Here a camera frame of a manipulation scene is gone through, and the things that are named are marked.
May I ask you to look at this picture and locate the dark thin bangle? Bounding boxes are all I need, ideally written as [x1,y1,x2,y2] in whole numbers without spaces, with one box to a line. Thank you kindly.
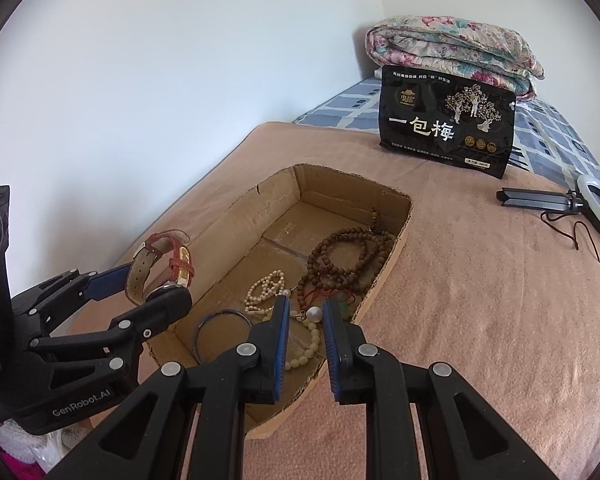
[196,311,253,366]

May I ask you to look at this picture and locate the brown wooden bead necklace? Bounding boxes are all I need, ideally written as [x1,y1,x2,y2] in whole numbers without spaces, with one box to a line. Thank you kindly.
[305,207,398,293]

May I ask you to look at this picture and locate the pink blanket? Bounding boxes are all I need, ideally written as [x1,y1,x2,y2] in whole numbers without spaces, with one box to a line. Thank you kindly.
[67,121,600,480]

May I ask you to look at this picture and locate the cardboard box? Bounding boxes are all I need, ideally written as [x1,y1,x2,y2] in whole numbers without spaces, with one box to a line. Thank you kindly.
[140,162,413,441]

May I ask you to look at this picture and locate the blue checked bed sheet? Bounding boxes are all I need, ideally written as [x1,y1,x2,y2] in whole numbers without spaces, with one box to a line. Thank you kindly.
[292,77,600,196]

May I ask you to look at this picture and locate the pink and white cloth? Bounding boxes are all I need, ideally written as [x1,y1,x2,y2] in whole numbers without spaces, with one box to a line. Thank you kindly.
[0,400,88,480]

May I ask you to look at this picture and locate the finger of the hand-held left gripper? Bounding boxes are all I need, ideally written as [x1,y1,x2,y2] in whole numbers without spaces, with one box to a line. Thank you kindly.
[27,285,193,366]
[12,267,141,341]

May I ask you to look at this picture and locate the cream bead bracelet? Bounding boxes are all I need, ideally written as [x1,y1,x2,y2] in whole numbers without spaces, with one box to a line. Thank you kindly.
[284,317,325,372]

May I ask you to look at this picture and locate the red string bracelet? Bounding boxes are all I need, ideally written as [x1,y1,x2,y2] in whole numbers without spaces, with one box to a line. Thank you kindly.
[297,280,366,321]

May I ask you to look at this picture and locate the red strap wristwatch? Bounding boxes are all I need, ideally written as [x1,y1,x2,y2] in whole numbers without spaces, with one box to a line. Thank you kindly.
[125,230,196,308]

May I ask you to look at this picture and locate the white pearl necklace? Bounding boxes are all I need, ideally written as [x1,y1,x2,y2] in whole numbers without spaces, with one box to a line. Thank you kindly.
[243,270,287,317]

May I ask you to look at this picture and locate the black cable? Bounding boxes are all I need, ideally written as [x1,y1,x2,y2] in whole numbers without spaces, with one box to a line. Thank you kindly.
[540,207,600,268]

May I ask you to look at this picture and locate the black snack bag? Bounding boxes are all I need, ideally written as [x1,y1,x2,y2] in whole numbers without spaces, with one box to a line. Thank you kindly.
[378,65,517,180]

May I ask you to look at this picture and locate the black folded tripod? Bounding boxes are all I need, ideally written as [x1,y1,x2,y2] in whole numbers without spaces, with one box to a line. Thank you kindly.
[497,187,586,213]

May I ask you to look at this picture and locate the white ring light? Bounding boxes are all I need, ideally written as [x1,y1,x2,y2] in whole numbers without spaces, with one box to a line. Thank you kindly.
[577,174,600,253]

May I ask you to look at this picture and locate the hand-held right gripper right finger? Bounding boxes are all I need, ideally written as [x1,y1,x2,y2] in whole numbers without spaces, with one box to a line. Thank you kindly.
[321,296,561,480]

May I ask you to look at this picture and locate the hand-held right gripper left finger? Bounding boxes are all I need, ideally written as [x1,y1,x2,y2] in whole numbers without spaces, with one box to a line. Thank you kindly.
[45,295,292,480]

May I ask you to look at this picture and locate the folded floral quilt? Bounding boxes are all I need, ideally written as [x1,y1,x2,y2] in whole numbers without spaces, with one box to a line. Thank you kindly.
[364,15,546,101]

